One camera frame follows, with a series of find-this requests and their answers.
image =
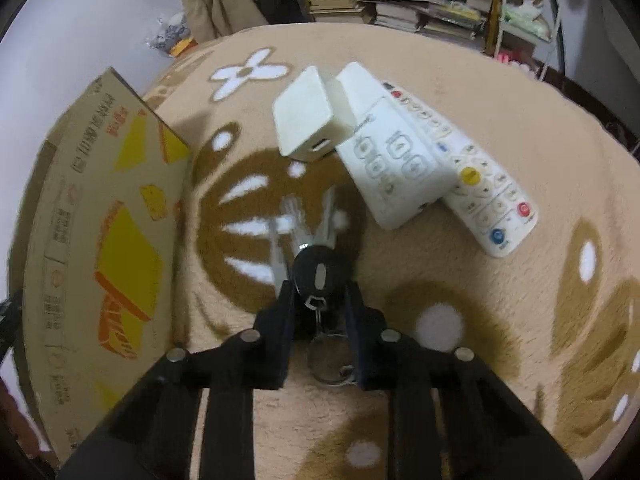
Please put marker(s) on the wooden shelf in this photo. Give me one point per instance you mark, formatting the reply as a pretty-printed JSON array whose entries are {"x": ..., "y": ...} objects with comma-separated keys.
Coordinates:
[{"x": 495, "y": 10}]

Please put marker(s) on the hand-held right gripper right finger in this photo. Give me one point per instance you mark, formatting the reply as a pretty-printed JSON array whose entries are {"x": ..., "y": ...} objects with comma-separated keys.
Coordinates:
[{"x": 356, "y": 340}]

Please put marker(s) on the beige trousers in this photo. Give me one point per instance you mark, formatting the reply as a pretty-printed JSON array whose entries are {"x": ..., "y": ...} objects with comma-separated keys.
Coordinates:
[{"x": 210, "y": 0}]

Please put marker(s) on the pink bottles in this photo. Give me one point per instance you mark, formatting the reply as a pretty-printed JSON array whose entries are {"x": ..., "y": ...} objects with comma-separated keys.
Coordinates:
[{"x": 510, "y": 57}]

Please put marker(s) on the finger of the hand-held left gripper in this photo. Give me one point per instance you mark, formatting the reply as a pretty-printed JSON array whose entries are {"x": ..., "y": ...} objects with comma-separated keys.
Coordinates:
[{"x": 7, "y": 325}]

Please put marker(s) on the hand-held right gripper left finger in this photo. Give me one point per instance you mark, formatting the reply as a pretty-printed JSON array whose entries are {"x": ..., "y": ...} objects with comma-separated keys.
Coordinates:
[{"x": 285, "y": 340}]

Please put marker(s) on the white charger adapter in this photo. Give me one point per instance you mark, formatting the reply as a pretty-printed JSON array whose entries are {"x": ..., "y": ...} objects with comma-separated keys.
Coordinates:
[{"x": 305, "y": 115}]

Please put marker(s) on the plastic bag of toys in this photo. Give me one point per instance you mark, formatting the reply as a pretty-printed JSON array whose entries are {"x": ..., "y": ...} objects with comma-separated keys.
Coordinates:
[{"x": 170, "y": 35}]

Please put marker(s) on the printed cardboard box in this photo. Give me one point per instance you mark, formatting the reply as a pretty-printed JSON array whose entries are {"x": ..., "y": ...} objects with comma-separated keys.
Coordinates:
[{"x": 100, "y": 210}]

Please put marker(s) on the silver keys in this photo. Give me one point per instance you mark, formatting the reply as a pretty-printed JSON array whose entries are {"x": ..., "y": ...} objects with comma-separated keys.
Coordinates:
[{"x": 327, "y": 220}]

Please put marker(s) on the white remote control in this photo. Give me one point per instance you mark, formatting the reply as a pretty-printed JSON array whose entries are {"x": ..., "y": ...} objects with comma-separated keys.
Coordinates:
[{"x": 395, "y": 175}]

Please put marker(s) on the pile of colourful books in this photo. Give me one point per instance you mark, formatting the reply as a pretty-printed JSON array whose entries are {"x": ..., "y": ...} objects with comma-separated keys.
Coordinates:
[{"x": 430, "y": 15}]

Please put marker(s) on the white remote with coloured buttons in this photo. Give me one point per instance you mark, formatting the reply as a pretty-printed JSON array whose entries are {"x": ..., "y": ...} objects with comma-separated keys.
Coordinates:
[{"x": 480, "y": 195}]

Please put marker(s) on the pale green tissue pack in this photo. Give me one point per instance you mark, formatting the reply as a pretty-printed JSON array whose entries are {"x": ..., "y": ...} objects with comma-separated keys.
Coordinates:
[{"x": 525, "y": 17}]

